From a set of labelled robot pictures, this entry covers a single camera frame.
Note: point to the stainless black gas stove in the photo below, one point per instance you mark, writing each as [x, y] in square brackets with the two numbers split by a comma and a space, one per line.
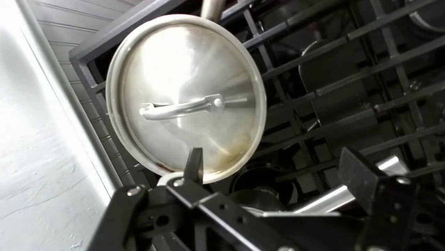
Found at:
[325, 84]

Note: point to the large steel pot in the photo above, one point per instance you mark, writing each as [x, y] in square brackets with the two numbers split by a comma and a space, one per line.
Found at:
[212, 8]

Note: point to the steel pot lid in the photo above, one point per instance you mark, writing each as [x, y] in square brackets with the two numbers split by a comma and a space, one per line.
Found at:
[186, 74]

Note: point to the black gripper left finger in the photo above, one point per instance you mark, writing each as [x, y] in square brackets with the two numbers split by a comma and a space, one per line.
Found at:
[195, 195]

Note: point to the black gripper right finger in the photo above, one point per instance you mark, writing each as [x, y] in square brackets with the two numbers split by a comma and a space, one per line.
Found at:
[390, 209]

